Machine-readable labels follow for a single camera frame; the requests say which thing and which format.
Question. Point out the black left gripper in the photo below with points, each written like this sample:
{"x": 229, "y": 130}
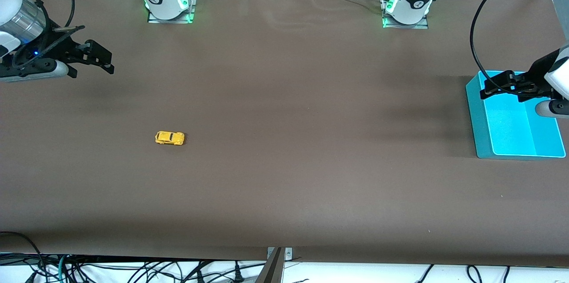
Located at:
{"x": 536, "y": 72}

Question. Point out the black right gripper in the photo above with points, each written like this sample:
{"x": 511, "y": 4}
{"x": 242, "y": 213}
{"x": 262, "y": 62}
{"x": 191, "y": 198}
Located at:
{"x": 57, "y": 49}

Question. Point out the yellow toy beetle car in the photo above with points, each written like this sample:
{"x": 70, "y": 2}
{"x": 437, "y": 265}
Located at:
{"x": 169, "y": 137}

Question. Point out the thin metal rod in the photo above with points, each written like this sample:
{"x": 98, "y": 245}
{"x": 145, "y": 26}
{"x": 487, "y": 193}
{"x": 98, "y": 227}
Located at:
{"x": 64, "y": 29}

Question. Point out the turquoise plastic bin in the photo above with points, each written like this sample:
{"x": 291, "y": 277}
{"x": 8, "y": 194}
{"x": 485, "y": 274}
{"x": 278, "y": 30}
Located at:
{"x": 511, "y": 132}

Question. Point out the dark table support strut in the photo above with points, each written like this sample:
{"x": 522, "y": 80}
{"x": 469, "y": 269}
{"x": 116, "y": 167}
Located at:
{"x": 272, "y": 269}

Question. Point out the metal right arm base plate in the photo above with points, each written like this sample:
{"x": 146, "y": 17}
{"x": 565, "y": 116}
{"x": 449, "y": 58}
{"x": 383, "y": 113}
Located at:
{"x": 160, "y": 21}

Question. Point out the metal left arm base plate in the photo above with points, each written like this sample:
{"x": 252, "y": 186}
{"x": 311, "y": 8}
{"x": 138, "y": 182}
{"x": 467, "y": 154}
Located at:
{"x": 415, "y": 26}

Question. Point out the small metal edge bracket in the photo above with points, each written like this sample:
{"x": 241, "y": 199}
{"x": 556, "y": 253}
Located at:
{"x": 289, "y": 254}

